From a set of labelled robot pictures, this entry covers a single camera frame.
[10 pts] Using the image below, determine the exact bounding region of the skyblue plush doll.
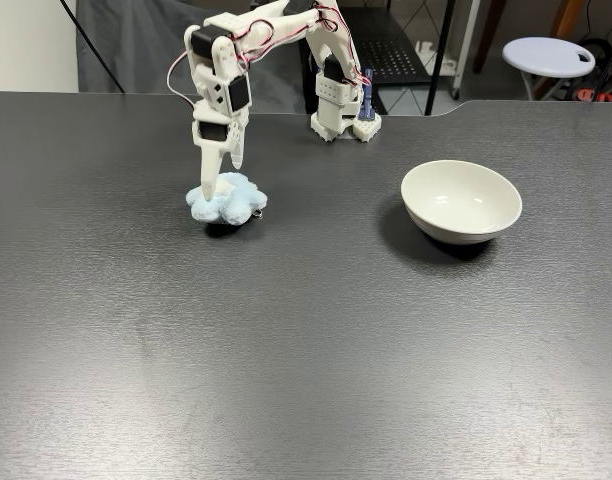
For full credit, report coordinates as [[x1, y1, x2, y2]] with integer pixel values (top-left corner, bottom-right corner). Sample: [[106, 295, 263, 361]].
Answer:
[[185, 172, 270, 226]]

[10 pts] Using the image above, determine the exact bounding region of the white bowl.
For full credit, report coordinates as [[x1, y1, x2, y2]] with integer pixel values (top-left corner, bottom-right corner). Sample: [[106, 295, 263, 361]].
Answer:
[[400, 159, 523, 245]]

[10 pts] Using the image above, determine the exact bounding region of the black upright stand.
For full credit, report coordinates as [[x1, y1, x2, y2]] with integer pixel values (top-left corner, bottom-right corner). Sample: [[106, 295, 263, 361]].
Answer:
[[298, 34, 321, 114]]

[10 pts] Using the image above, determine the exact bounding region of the grey cloth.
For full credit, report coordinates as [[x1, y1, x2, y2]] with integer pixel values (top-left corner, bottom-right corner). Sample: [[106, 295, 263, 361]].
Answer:
[[75, 0, 317, 114]]

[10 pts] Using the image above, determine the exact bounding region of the blue clamp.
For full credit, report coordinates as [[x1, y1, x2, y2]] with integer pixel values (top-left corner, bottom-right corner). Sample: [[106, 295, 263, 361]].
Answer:
[[358, 68, 378, 121]]

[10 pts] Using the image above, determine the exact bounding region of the thin black pole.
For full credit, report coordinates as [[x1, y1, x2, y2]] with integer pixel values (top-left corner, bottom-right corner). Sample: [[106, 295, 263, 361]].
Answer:
[[59, 0, 126, 94]]

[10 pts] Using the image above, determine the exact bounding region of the black metal shelf rack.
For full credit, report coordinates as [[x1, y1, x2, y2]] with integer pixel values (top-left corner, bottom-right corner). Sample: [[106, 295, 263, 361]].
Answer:
[[350, 0, 457, 116]]

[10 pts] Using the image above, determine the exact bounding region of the brown wooden leg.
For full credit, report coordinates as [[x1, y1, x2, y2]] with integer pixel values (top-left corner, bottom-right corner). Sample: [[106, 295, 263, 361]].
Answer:
[[473, 0, 498, 75]]

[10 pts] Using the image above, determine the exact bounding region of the white round stool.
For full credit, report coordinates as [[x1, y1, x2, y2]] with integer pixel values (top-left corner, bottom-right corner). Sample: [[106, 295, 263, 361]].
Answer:
[[502, 37, 596, 101]]

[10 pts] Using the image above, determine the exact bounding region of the orange black tool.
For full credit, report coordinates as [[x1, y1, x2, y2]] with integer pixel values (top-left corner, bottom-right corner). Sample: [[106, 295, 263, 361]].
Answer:
[[574, 87, 612, 103]]

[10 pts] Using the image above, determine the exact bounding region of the brown wooden board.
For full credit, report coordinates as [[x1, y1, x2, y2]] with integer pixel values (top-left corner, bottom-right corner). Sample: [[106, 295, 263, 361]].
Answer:
[[550, 0, 585, 39]]

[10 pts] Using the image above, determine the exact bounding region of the white red gripper motor cable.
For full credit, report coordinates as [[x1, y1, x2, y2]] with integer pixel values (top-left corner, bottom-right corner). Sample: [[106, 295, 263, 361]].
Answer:
[[165, 49, 202, 110]]

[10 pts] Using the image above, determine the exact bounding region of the red white black cable bundle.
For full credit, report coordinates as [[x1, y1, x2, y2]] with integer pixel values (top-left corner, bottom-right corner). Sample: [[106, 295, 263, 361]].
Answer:
[[233, 0, 375, 86]]

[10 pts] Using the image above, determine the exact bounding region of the white metal rack frame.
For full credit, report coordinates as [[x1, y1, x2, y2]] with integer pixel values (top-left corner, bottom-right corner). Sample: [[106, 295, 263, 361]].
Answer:
[[452, 0, 482, 99]]

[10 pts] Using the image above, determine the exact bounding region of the black hose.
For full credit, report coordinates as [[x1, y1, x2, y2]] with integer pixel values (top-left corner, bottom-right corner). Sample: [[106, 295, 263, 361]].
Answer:
[[578, 35, 612, 99]]

